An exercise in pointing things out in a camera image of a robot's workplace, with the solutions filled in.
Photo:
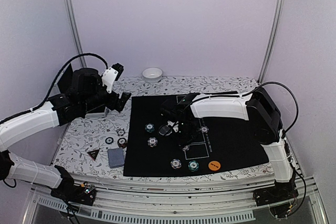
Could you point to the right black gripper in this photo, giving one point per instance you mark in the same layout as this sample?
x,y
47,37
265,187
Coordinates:
x,y
185,142

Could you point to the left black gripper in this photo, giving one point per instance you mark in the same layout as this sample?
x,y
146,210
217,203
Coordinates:
x,y
113,104

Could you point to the clear dealer button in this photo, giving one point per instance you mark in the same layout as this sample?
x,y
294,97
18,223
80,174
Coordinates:
x,y
165,130

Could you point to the green poker chip stack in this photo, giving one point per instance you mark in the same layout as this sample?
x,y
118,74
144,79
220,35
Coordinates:
x,y
109,140

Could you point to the white poker chip stack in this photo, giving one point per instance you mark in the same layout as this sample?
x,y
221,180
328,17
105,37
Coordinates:
x,y
120,132

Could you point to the red poker chip stack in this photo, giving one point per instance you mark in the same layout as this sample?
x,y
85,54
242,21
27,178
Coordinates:
x,y
122,142

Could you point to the orange big blind button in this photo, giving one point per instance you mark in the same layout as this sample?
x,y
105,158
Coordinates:
x,y
214,165

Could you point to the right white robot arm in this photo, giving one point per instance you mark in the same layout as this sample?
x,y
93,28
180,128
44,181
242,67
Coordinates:
x,y
255,107

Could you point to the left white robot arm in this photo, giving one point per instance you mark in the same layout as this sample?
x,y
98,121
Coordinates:
x,y
22,128

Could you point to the silver poker chip case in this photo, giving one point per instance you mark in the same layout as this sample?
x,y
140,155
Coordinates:
x,y
64,82

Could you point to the white ceramic bowl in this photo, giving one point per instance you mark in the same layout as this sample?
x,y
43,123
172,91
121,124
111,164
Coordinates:
x,y
152,75

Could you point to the black poker mat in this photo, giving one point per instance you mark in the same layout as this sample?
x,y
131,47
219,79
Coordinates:
x,y
228,141

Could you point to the black triangular marker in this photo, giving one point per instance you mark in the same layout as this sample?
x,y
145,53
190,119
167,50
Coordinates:
x,y
93,154

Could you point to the blue card deck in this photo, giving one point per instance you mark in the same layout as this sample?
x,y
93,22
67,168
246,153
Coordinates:
x,y
115,157

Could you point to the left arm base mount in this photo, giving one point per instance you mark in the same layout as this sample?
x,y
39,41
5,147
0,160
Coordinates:
x,y
82,194

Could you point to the left aluminium frame post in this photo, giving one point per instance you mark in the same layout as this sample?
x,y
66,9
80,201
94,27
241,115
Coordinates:
x,y
73,26

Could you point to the aluminium frame post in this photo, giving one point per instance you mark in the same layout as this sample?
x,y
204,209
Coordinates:
x,y
271,41
73,26

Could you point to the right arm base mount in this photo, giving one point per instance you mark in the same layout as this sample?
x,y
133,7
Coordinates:
x,y
276,193

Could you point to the right aluminium frame post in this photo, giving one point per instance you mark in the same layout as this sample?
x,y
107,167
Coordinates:
x,y
271,41

